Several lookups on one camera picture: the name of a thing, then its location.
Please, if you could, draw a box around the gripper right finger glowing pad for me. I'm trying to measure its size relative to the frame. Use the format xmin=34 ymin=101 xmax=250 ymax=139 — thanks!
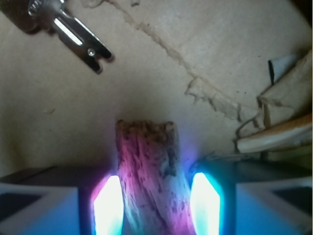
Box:
xmin=190 ymin=160 xmax=313 ymax=235

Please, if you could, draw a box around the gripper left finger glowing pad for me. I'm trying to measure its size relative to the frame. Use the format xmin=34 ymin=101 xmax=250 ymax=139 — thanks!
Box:
xmin=0 ymin=166 xmax=124 ymax=235

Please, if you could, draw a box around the brown wood chip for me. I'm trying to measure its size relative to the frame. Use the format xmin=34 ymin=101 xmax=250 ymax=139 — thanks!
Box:
xmin=115 ymin=120 xmax=196 ymax=235

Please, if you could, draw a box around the brown paper bag bin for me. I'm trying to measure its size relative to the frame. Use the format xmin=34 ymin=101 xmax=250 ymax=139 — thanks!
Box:
xmin=0 ymin=0 xmax=312 ymax=176

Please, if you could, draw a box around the silver key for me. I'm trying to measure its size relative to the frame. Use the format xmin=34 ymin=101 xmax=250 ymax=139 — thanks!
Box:
xmin=0 ymin=0 xmax=113 ymax=73

